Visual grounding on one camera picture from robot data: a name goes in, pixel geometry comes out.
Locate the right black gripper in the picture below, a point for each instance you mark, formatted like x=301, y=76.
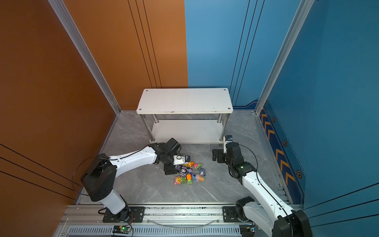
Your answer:
x=220, y=153

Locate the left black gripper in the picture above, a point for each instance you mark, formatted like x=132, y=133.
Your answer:
x=171, y=170

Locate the black white Kuromi figure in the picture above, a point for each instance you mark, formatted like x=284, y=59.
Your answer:
x=178, y=168

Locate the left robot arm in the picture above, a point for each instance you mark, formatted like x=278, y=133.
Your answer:
x=98, y=179

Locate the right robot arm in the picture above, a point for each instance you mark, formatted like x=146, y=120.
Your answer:
x=266, y=209

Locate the pink yellow bear toy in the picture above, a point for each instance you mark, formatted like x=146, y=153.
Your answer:
x=180, y=180

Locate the orange yellow duck toy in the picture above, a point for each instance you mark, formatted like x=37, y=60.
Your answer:
x=189, y=164

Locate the green orange toy truck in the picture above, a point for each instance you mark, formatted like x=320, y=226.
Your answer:
x=189, y=179

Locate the pink green toy car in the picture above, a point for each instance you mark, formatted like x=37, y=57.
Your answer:
x=198, y=166

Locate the blue Stitch ice-cream toy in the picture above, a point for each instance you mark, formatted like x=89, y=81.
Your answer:
x=200, y=176

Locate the white two-tier shelf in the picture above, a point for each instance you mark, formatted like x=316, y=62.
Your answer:
x=186, y=101

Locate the right green circuit board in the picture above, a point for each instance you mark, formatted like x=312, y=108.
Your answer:
x=247, y=230

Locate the green circuit board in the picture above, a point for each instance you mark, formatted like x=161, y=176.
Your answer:
x=247, y=230
x=122, y=231

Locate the left green circuit board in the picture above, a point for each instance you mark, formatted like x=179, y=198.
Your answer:
x=122, y=231

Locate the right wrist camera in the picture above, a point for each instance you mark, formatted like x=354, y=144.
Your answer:
x=227, y=139

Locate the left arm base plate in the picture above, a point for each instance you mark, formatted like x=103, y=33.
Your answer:
x=128, y=214

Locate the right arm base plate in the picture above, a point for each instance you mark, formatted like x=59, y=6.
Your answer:
x=234, y=214

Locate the aluminium rail frame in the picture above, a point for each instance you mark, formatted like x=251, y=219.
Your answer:
x=193, y=219

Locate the right aluminium corner post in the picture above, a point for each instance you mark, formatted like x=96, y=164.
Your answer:
x=290, y=38

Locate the aluminium corner post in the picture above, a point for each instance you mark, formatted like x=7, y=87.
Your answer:
x=73, y=32
x=290, y=38

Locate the left aluminium corner post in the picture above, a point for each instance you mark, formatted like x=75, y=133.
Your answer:
x=73, y=32

